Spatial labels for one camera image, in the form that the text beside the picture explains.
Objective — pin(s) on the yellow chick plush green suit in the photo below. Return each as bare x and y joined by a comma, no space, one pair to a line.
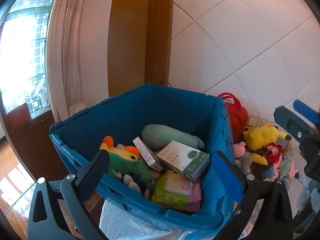
127,165

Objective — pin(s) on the dark blue plush toy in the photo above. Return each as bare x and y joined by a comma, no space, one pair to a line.
265,172

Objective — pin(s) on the red plastic carry case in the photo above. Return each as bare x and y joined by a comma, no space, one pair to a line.
237,117

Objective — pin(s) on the wooden door frame post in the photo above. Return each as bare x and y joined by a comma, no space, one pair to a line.
140,35

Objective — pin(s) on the red dressed plush toy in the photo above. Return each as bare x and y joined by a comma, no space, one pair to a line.
272,153

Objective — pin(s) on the white curtain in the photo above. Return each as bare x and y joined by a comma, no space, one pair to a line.
75,42

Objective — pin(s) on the teal and pink plush toy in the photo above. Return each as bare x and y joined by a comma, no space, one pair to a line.
286,168

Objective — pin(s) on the red and white long box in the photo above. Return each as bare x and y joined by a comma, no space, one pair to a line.
147,155

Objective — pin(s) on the blue plastic crate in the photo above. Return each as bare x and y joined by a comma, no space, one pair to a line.
125,115

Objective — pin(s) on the grey plush toy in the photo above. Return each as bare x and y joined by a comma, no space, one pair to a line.
245,162

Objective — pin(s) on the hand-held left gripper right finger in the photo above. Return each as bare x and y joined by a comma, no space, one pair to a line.
226,177

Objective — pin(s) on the pink pig plush orange dress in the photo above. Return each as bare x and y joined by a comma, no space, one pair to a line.
240,150

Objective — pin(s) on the mint green plush pillow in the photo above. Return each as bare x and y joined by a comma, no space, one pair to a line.
165,136

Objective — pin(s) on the dark wooden cabinet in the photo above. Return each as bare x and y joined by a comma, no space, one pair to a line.
40,145

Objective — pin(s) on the green and pink wipes pack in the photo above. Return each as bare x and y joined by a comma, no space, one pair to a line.
172,192

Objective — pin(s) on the window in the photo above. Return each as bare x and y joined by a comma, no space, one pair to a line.
22,50

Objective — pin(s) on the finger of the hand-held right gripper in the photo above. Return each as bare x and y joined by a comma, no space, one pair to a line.
307,112
292,122

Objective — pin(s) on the yellow mouse plush toy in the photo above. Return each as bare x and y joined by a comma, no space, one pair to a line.
262,136

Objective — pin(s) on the cloth-covered round desktop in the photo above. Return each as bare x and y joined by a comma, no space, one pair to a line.
130,223

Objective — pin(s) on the white wall socket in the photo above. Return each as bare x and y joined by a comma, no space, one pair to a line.
257,122

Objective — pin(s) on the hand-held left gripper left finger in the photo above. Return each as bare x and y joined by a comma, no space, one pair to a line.
96,172

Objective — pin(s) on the brown dog plush striped shirt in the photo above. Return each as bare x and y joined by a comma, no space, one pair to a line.
284,145

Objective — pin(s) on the pink pig plush toy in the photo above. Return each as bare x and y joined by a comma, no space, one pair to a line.
275,170

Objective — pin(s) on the white and green box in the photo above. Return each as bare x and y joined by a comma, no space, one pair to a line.
182,160

